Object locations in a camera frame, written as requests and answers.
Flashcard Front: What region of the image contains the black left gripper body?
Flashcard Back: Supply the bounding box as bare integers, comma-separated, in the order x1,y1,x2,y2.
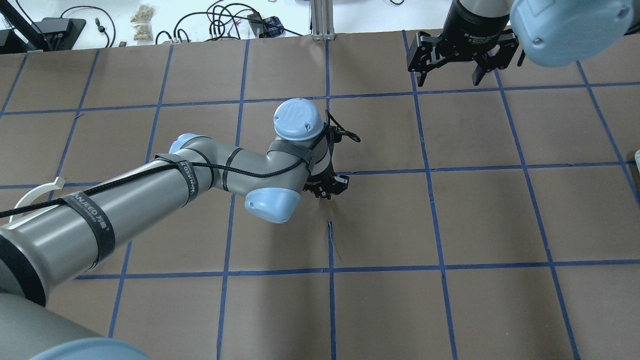
302,165,338,193

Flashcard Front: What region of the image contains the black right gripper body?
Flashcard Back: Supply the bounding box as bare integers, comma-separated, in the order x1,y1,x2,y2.
435,0,511,62

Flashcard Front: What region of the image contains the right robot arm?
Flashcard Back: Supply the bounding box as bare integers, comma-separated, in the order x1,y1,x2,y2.
406,0,639,87

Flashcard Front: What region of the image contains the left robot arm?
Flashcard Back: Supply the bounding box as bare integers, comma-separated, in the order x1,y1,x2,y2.
0,98,361,360

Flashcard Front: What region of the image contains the aluminium frame post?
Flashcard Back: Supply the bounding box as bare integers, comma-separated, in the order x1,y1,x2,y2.
309,0,336,41

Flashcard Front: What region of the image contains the white curved plastic bracket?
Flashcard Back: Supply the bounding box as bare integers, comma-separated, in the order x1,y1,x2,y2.
7,177,66,224

